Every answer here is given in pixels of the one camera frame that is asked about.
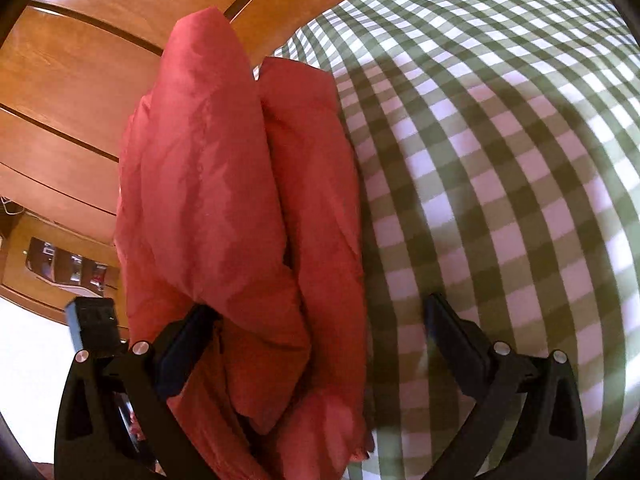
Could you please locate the green checked bed sheet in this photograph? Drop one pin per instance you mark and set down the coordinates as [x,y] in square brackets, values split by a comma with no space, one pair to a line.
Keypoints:
[500,185]

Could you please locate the wooden shelf with small items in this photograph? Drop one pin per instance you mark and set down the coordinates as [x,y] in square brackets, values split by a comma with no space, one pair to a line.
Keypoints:
[65,265]

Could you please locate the red puffer jacket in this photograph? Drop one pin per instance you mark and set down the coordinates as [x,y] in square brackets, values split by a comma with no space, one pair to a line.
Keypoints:
[210,185]

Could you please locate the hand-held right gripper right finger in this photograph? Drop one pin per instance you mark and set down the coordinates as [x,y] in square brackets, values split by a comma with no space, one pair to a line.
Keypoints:
[445,327]

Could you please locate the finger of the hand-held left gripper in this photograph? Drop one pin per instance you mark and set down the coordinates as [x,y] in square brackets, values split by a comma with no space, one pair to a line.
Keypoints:
[95,325]

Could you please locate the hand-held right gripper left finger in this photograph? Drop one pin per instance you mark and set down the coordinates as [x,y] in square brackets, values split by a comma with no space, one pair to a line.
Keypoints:
[180,355]

